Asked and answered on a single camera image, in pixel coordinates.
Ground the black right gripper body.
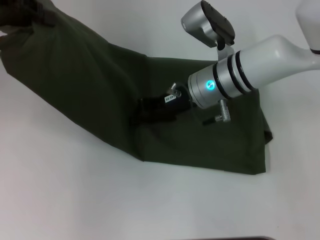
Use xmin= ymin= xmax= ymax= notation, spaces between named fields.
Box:
xmin=138 ymin=84 xmax=197 ymax=120

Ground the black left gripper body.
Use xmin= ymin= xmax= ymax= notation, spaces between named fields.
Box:
xmin=0 ymin=0 xmax=47 ymax=28

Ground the dark green FREE! t-shirt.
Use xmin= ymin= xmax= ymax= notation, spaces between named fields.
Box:
xmin=0 ymin=0 xmax=274 ymax=176

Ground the silver right wrist depth camera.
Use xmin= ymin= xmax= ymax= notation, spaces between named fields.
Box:
xmin=180 ymin=0 xmax=236 ymax=62

